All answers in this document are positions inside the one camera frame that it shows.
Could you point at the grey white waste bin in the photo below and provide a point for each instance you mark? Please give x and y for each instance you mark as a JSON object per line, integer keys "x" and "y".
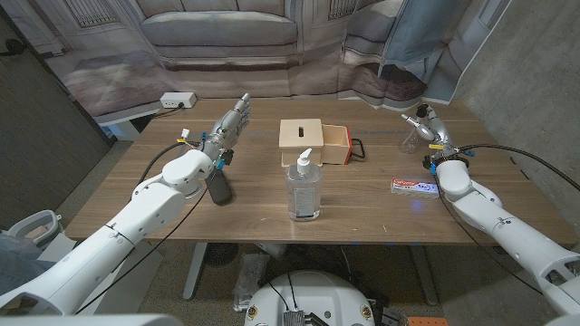
{"x": 34, "y": 231}

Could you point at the printed living room backdrop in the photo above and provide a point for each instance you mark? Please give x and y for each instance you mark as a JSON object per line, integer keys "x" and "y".
{"x": 217, "y": 45}

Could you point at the wooden drawer with red front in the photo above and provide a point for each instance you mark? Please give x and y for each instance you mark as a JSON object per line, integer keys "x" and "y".
{"x": 335, "y": 147}

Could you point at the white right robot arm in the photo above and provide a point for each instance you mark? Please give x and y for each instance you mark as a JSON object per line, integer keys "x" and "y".
{"x": 498, "y": 226}

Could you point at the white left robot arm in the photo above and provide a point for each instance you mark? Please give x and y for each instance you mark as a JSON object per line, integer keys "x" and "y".
{"x": 113, "y": 235}

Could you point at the orange box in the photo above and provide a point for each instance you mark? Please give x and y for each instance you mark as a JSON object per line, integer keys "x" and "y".
{"x": 428, "y": 322}

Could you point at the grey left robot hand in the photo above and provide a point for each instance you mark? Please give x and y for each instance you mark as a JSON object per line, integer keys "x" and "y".
{"x": 226, "y": 129}

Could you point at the white power strip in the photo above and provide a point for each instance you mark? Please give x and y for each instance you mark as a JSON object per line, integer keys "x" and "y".
{"x": 177, "y": 99}

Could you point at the grey table leg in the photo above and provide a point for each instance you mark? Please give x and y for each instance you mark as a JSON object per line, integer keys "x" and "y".
{"x": 424, "y": 276}
{"x": 194, "y": 271}

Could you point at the white low shelf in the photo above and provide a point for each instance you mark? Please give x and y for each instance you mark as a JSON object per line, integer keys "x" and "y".
{"x": 122, "y": 124}

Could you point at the clear plastic bag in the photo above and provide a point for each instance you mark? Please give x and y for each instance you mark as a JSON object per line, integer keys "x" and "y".
{"x": 249, "y": 280}

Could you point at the blue grey bag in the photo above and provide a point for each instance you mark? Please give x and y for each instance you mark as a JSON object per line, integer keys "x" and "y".
{"x": 18, "y": 267}

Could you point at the black round floor fan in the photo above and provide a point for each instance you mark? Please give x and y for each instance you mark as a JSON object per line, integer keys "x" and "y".
{"x": 221, "y": 253}

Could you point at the light wooden drawer box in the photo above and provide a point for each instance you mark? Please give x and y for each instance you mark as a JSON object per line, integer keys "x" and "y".
{"x": 301, "y": 136}

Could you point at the clear dispenser bottle black cap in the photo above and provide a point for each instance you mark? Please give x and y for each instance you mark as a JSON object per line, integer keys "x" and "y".
{"x": 408, "y": 145}

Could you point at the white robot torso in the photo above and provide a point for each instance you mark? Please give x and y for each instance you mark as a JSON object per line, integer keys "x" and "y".
{"x": 312, "y": 294}

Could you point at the dark grey partition panel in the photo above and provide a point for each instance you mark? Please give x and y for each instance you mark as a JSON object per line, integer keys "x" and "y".
{"x": 41, "y": 136}

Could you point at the red white toothpaste box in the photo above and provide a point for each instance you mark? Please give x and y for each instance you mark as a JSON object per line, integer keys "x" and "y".
{"x": 414, "y": 188}

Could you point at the clear hand sanitizer pump bottle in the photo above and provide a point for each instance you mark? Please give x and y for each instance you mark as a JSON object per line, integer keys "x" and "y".
{"x": 303, "y": 194}

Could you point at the black drawer pull loop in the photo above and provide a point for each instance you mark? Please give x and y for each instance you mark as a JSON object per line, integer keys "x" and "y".
{"x": 363, "y": 149}

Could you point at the black oblong case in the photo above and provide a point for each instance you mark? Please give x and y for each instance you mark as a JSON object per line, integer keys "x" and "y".
{"x": 219, "y": 190}

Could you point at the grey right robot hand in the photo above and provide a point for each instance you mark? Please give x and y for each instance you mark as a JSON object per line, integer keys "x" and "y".
{"x": 437, "y": 131}

